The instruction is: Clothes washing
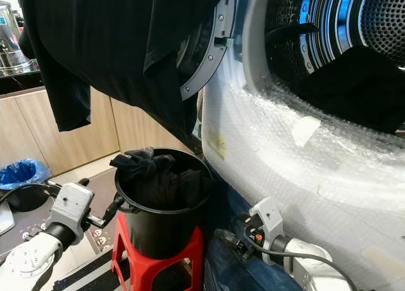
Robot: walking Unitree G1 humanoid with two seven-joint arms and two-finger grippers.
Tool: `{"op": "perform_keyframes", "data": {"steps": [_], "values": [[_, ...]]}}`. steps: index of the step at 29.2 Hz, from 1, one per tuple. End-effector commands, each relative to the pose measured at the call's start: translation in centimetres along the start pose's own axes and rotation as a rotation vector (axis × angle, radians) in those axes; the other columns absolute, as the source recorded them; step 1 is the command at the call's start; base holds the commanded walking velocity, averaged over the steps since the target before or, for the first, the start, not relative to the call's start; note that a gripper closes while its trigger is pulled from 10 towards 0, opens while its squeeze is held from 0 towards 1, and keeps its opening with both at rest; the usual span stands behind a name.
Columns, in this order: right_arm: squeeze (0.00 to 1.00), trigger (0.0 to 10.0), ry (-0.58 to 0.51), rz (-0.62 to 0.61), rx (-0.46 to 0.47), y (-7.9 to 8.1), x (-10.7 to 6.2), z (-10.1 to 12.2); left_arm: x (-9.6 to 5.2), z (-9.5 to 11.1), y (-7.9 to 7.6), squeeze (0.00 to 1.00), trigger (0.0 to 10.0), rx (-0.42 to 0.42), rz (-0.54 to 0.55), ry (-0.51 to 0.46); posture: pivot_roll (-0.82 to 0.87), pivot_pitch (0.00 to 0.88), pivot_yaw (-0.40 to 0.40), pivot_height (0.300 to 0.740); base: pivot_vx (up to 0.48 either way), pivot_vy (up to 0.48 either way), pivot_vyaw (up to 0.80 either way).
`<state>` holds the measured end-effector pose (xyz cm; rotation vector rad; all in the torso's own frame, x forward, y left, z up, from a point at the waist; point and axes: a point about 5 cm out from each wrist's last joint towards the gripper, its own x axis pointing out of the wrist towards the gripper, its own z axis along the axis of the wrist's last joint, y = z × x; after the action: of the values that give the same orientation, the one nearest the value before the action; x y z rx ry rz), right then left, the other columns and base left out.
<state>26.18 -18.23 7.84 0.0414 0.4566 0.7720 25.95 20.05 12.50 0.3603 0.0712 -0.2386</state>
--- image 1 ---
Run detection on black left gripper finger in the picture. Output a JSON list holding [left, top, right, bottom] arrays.
[[103, 196, 126, 228]]

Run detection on black clothes in bucket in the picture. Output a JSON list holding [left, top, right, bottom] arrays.
[[109, 148, 206, 211]]

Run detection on bubble-wrapped white washing machine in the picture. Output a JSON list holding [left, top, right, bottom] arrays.
[[199, 0, 405, 290]]

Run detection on black clothes in drum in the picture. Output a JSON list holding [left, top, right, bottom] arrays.
[[297, 62, 405, 135]]

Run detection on blue denim cloth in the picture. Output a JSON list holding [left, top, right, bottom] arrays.
[[201, 171, 298, 291]]

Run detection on red plastic stool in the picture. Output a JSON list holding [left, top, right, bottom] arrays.
[[110, 214, 206, 291]]

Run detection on black plastic bucket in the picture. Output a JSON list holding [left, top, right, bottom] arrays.
[[114, 147, 215, 260]]

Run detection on black white striped mat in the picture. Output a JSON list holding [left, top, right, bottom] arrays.
[[49, 245, 122, 291]]

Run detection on yellow washer sticker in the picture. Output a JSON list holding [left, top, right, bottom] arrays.
[[206, 130, 227, 160]]

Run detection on bin with blue liner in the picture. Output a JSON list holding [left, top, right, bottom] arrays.
[[0, 158, 51, 212]]

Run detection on white tape patch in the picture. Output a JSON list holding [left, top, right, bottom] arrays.
[[291, 116, 322, 148]]

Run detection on wooden counter cabinet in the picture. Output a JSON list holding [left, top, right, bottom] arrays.
[[0, 68, 200, 178]]

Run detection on black hanging garment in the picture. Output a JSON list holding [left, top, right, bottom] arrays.
[[18, 0, 235, 154]]

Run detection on grey round washer door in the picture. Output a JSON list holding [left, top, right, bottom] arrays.
[[178, 0, 238, 102]]

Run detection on stainless steel water urn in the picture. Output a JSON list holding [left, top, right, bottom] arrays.
[[0, 1, 39, 77]]

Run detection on perforated steel washer drum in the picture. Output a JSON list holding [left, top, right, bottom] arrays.
[[265, 0, 405, 75]]

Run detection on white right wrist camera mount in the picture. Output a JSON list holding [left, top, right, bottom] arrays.
[[249, 197, 285, 249]]

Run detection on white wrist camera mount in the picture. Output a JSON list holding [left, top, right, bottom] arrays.
[[249, 197, 285, 249], [46, 182, 96, 233]]

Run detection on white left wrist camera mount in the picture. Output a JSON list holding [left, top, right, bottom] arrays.
[[46, 182, 96, 233]]

